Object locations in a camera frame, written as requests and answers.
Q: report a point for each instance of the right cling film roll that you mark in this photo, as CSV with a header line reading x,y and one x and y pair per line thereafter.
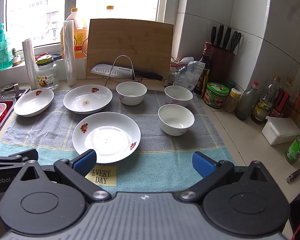
x,y
69,54

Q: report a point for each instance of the small yellow lid jar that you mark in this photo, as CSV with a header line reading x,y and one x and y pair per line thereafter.
x,y
232,100

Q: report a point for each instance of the left cling film roll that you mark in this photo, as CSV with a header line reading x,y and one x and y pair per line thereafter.
x,y
30,63

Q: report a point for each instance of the orange oil jug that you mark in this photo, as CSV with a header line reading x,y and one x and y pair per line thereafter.
x,y
80,33

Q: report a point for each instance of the white clipped food bag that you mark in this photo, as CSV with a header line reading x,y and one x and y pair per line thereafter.
x,y
188,78

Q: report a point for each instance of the glass jar green lid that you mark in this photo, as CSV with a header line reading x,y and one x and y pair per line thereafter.
x,y
47,72

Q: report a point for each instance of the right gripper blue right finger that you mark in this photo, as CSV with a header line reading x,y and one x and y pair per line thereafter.
x,y
214,174

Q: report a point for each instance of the white bowl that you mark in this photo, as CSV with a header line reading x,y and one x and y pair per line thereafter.
x,y
175,120
178,95
131,93

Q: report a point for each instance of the dark red knife block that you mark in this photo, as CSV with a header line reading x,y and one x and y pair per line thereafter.
x,y
222,53

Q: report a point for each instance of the dark soy sauce bottle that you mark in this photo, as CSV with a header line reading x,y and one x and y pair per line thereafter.
x,y
204,64

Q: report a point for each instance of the white plastic box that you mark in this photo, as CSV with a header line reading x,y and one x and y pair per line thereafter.
x,y
280,130

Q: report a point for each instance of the red cap glass bottle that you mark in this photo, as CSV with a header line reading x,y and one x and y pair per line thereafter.
x,y
247,102

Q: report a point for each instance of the steel santoku knife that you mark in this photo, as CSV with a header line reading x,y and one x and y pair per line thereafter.
x,y
103,69

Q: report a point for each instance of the wire board stand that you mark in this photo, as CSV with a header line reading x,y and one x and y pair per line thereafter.
x,y
121,69

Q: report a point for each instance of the red white salt bag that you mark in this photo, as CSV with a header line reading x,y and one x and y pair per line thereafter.
x,y
175,65

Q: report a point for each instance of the green lidded paste tub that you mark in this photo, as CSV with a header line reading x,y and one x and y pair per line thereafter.
x,y
215,95

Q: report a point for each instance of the green label jar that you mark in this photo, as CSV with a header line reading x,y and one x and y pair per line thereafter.
x,y
292,154

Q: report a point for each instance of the cling film roll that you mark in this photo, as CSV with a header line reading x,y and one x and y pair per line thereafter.
x,y
30,63
69,54

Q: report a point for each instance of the grey blue checked towel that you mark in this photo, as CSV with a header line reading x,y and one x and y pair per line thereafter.
x,y
160,163

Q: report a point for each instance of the steel kitchen sink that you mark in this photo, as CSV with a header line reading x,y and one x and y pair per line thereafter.
x,y
11,93

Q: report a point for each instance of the white stained plate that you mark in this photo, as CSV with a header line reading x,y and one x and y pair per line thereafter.
x,y
87,99

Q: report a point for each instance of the green dish soap bottle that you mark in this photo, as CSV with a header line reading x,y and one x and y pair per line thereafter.
x,y
5,49

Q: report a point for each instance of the bamboo cutting board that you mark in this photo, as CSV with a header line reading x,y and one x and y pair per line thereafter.
x,y
145,45

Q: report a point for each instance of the small potted plant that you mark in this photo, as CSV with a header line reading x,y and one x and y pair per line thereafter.
x,y
16,58

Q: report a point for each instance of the white fruit plate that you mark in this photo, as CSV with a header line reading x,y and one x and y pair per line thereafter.
x,y
113,136
34,102

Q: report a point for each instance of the yellow label oil bottle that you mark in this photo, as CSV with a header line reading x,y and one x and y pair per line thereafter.
x,y
265,103

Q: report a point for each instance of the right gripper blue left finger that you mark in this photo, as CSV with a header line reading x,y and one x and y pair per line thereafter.
x,y
73,172

